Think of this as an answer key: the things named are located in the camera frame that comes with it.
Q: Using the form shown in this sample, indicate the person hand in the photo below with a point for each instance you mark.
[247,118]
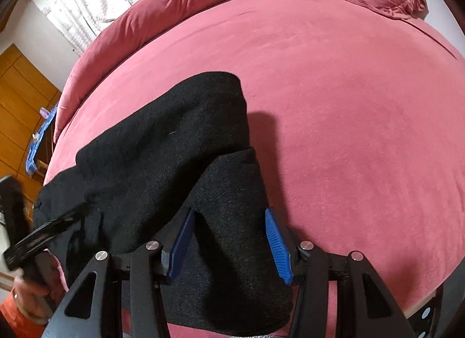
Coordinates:
[29,295]

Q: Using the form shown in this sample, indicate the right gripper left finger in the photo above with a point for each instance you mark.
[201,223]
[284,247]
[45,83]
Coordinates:
[92,306]

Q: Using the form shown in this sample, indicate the blue ironing board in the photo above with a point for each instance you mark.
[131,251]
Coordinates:
[37,138]

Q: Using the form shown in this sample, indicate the black knitted garment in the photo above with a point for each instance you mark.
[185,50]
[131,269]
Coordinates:
[187,149]

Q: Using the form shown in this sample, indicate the orange wooden wardrobe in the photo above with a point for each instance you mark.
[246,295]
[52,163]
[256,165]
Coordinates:
[24,92]

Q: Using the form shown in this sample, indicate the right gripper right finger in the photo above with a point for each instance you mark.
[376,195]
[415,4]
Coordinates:
[365,305]

